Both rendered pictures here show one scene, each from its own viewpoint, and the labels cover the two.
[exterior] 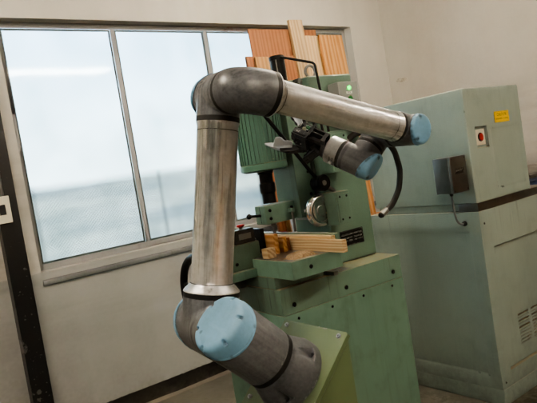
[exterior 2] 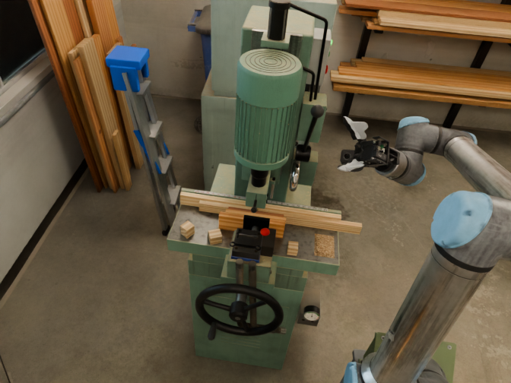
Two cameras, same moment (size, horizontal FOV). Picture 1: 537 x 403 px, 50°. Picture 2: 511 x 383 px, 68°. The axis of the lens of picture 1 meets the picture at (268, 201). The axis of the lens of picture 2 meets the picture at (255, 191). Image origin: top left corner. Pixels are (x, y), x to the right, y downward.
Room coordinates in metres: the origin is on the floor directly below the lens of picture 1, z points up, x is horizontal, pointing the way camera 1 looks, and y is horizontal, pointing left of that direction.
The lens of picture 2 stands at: (1.58, 0.77, 1.93)
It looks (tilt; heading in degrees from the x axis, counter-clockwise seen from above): 43 degrees down; 308
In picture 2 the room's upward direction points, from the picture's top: 5 degrees clockwise
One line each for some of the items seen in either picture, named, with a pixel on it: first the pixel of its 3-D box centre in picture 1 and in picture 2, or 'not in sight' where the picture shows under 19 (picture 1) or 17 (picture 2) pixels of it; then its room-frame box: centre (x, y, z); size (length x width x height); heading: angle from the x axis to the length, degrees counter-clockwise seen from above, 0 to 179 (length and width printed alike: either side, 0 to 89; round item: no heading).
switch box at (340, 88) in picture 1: (345, 103); (318, 57); (2.23, -0.35, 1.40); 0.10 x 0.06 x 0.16; 124
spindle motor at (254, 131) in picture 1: (258, 129); (265, 112); (2.17, 0.00, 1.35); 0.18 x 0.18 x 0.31
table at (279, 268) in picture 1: (256, 262); (253, 245); (2.10, 0.08, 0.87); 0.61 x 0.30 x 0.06; 34
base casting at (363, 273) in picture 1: (308, 278); (256, 219); (2.24, -0.11, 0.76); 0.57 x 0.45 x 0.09; 124
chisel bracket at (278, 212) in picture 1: (276, 214); (258, 188); (2.18, -0.02, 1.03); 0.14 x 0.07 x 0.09; 124
